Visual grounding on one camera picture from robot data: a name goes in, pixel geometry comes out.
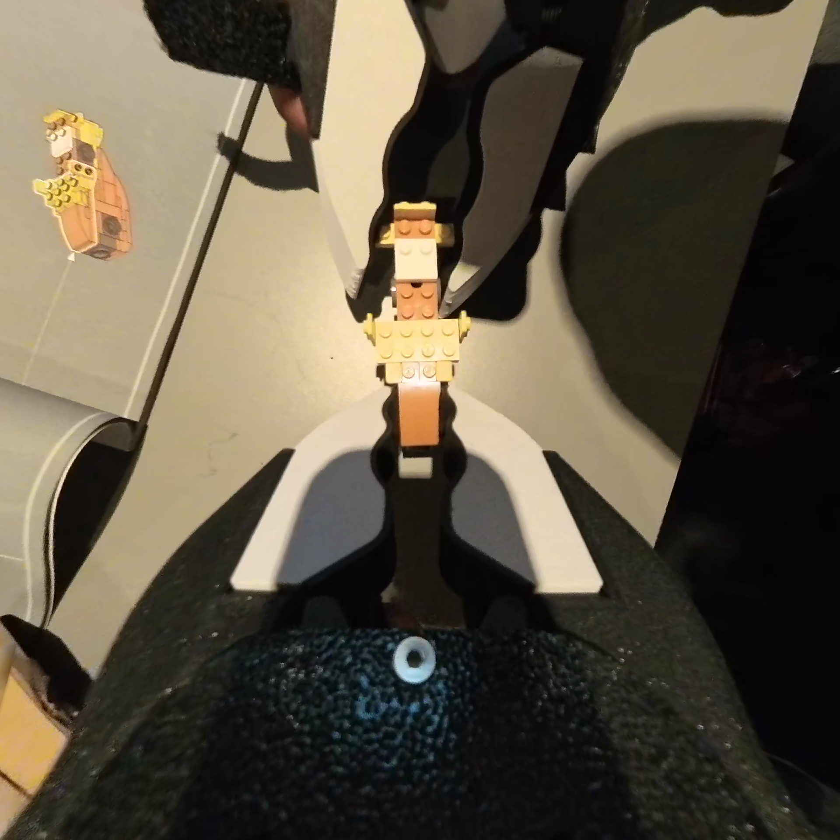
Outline grey desk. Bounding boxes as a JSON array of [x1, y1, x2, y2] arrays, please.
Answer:
[[0, 0, 828, 690]]

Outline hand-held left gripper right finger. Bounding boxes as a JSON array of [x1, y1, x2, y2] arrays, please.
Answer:
[[443, 390, 605, 597]]

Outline person's right hand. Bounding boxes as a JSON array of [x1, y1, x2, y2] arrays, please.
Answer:
[[268, 82, 311, 139]]

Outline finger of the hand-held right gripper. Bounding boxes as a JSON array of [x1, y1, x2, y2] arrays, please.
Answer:
[[308, 0, 431, 299], [441, 47, 586, 315]]

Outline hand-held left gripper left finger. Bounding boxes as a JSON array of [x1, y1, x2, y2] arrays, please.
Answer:
[[230, 392, 398, 592]]

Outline grey instruction booklet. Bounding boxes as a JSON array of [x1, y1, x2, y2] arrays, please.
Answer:
[[0, 0, 273, 631]]

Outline orange and tan brick model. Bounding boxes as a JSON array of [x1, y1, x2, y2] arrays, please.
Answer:
[[364, 200, 472, 450]]

